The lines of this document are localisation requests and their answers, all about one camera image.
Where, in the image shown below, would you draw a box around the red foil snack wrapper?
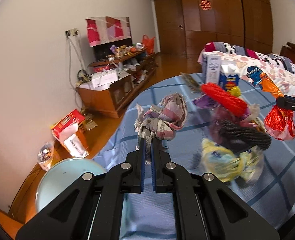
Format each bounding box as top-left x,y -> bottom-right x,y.
246,66 -> 295,141

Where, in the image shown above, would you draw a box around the yellow white plastic bag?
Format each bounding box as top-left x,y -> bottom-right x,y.
200,138 -> 264,184

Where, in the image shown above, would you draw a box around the black striped yarn bundle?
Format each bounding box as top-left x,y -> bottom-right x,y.
219,120 -> 271,151

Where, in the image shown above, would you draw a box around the light blue trash bin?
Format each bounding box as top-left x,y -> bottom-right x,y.
35,158 -> 106,212

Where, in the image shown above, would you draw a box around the heart pattern quilt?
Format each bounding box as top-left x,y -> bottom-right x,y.
197,41 -> 295,99

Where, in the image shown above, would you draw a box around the red yarn bundle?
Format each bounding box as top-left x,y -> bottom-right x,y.
201,83 -> 247,118

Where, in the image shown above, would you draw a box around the white orange paper bag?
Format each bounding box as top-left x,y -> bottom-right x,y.
52,123 -> 89,158

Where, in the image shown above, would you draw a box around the blue tissue box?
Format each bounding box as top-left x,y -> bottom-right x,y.
219,63 -> 240,91

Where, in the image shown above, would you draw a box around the wooden tv cabinet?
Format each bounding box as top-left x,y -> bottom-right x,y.
76,49 -> 157,118

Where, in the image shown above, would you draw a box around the red cardboard box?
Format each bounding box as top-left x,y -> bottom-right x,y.
51,109 -> 86,140

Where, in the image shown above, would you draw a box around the clear bag of wrappers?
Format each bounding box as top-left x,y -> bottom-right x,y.
37,142 -> 54,171

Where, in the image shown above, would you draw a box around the purple wrapper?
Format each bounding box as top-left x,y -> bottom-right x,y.
192,94 -> 219,109

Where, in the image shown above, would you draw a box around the white tall carton box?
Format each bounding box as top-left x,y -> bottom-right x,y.
202,53 -> 221,85

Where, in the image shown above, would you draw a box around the dark patterned flat packet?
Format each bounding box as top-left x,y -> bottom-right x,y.
181,73 -> 201,93

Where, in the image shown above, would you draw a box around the white box on cabinet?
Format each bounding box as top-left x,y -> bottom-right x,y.
91,69 -> 118,88

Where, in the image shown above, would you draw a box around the wooden wardrobe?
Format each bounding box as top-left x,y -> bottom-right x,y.
181,0 -> 273,59

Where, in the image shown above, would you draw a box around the white mug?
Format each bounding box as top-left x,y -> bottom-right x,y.
135,42 -> 145,50

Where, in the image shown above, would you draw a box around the red double happiness decal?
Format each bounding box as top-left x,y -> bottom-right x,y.
199,0 -> 212,10

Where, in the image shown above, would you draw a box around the orange bag on cabinet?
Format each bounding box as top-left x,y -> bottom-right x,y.
142,35 -> 155,55

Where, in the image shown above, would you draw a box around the cloth covered television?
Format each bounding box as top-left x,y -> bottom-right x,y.
86,16 -> 133,61

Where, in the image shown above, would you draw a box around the wooden door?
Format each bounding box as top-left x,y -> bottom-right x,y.
154,0 -> 186,55

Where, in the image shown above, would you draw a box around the white cables on wall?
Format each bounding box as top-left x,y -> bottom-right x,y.
66,36 -> 88,88

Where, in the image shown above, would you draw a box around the wall power outlet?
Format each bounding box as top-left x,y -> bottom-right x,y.
65,28 -> 79,37

